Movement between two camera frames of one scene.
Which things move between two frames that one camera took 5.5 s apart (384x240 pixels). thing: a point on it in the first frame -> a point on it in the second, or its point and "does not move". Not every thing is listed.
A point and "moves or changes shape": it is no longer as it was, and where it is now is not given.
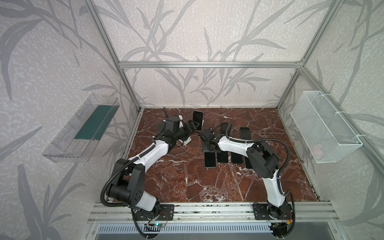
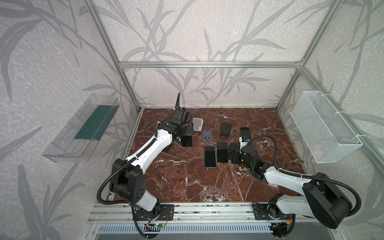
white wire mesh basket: (328, 135) does not move
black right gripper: (205, 137) -> (240, 150)
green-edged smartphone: (210, 159) does not move
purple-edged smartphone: (198, 116) moves or changes shape
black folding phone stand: (223, 127) does not move
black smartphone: (222, 157) does not move
